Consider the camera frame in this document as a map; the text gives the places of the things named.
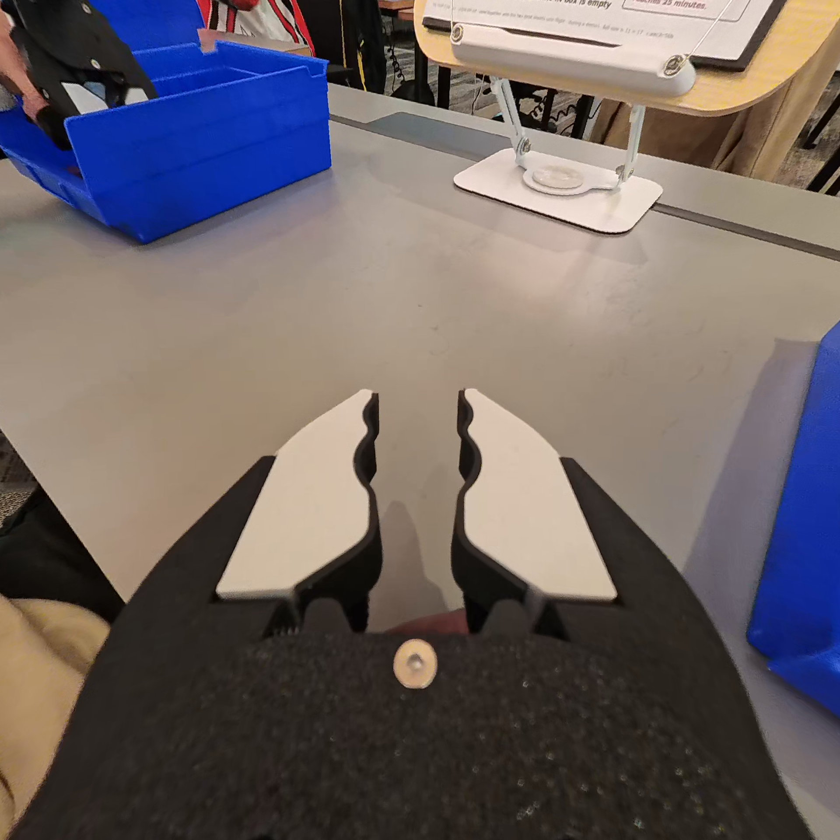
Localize person's left hand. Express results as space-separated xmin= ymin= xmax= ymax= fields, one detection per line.
xmin=0 ymin=12 xmax=51 ymax=127

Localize printed instruction sheet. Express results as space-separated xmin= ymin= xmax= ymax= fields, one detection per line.
xmin=422 ymin=0 xmax=790 ymax=71

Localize blue plastic bin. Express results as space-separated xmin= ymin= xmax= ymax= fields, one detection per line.
xmin=0 ymin=38 xmax=333 ymax=245
xmin=746 ymin=320 xmax=840 ymax=718
xmin=87 ymin=0 xmax=206 ymax=51

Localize person's dark trousers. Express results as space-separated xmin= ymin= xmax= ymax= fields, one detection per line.
xmin=0 ymin=487 xmax=127 ymax=626

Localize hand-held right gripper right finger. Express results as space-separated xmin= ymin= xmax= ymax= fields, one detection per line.
xmin=450 ymin=388 xmax=618 ymax=634

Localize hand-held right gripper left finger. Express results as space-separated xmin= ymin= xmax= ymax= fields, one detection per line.
xmin=215 ymin=390 xmax=383 ymax=634

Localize tan fabric cover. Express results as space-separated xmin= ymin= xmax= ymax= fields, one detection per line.
xmin=589 ymin=64 xmax=840 ymax=182

